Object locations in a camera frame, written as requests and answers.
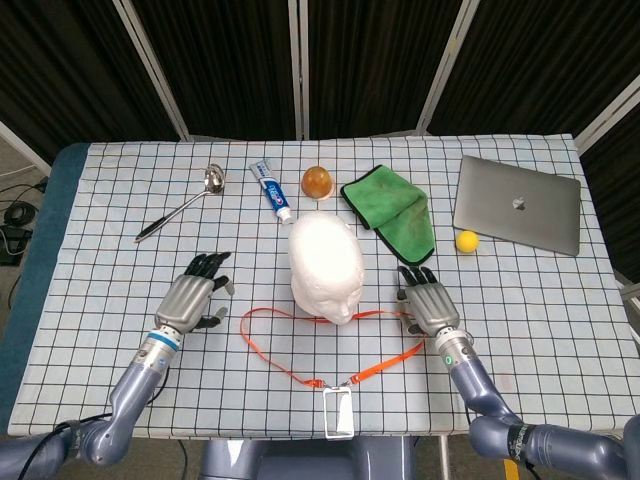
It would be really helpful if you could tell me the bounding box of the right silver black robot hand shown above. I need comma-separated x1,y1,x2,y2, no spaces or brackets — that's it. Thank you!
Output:
396,265,461,335

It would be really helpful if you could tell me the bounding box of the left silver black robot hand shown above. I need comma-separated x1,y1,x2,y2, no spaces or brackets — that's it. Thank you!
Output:
153,251,235,336

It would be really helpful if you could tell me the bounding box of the orange lanyard strap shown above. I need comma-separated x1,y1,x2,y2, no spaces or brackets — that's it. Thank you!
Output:
239,307,429,390

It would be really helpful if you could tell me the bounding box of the clear badge holder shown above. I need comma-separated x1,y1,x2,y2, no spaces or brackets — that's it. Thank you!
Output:
322,382,357,441

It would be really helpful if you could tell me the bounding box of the white foam mannequin head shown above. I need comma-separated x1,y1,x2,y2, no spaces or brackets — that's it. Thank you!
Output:
288,211,365,326

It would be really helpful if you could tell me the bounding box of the white checked tablecloth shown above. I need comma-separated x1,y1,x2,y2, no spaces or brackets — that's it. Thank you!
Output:
7,132,640,441

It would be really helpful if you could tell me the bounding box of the yellow ball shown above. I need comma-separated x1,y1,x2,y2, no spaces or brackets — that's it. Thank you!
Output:
454,230,481,255

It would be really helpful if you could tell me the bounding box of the green microfibre cloth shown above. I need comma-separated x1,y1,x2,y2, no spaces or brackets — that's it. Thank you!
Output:
339,164,436,267

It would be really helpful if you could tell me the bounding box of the grey laptop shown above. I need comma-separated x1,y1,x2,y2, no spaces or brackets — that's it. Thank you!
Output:
452,154,583,257

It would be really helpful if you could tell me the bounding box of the blue white toothpaste tube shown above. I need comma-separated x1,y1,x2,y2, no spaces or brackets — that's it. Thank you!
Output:
248,158,295,226

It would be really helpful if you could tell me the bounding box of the blue padded table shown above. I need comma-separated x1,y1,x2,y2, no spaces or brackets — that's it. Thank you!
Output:
0,142,91,436

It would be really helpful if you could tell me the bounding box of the amber dome jelly cup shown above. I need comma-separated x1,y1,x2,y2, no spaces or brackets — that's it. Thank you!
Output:
300,166,335,201

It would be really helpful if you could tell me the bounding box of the black power adapter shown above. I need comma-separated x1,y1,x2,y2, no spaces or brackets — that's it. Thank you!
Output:
0,224,34,266

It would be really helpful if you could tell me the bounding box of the grey robot torso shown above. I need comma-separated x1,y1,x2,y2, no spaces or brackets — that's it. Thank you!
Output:
198,435,419,480

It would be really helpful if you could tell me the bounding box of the black folding screen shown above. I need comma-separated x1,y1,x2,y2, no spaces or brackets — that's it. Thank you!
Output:
0,0,640,281

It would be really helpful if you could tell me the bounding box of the metal ladle black handle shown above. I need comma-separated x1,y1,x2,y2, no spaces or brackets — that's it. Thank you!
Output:
133,163,226,245

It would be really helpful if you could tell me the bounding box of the black coiled floor cable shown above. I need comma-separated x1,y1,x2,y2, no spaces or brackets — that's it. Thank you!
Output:
0,182,49,229

